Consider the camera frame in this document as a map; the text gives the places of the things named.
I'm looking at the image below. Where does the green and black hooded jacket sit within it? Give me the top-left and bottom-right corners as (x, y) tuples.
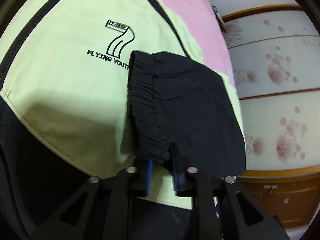
(1, 0), (241, 239)

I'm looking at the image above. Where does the floral sliding wardrobe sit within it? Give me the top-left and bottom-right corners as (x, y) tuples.
(223, 4), (319, 229)

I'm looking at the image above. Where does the dark wooden nightstand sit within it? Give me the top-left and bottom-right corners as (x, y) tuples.
(212, 5), (227, 33)

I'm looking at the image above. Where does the pink bed sheet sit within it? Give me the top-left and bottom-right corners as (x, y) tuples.
(162, 0), (235, 86)

